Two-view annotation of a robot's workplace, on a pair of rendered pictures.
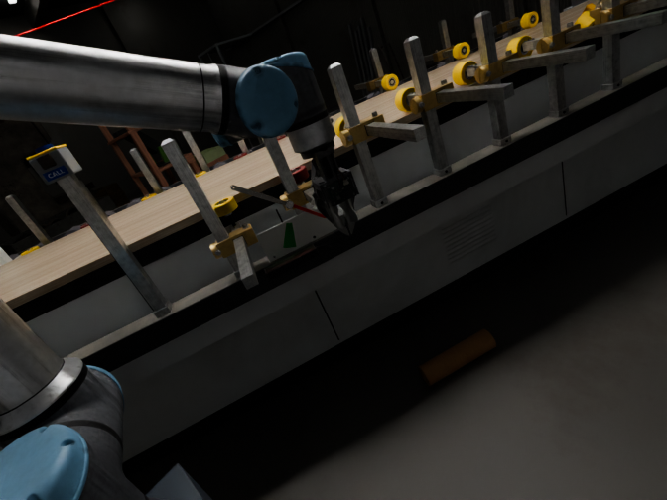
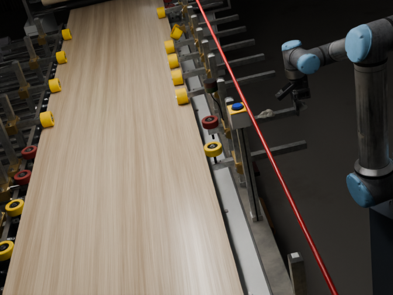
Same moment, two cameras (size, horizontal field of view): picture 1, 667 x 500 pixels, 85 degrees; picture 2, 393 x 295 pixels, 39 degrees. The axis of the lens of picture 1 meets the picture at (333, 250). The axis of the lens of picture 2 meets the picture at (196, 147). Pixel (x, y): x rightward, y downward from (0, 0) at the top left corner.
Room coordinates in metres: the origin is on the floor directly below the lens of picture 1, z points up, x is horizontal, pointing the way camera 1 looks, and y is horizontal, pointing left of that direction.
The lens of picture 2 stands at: (0.93, 2.39, 2.18)
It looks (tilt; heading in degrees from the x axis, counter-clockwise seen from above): 31 degrees down; 278
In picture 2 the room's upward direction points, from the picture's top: 13 degrees counter-clockwise
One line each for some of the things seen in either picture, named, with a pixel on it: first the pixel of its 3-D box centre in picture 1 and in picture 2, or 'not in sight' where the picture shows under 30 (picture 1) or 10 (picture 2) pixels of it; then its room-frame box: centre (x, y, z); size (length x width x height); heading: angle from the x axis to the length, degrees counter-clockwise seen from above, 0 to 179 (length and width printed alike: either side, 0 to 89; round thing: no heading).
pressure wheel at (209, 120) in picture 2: (300, 185); (211, 128); (1.17, 0.02, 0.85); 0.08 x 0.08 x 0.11
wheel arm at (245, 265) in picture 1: (242, 250); (259, 155); (0.96, 0.24, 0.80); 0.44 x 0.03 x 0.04; 9
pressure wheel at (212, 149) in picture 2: (229, 216); (214, 155); (1.16, 0.27, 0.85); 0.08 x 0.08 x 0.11
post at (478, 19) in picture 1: (494, 92); (206, 66); (1.20, -0.70, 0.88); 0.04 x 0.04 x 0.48; 9
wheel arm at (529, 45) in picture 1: (578, 34); (207, 37); (1.19, -0.99, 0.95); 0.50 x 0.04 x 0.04; 9
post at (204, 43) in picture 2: (429, 118); (212, 80); (1.16, -0.45, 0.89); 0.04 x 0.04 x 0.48; 9
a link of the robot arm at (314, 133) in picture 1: (313, 134); (295, 71); (0.74, -0.05, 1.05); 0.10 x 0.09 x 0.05; 98
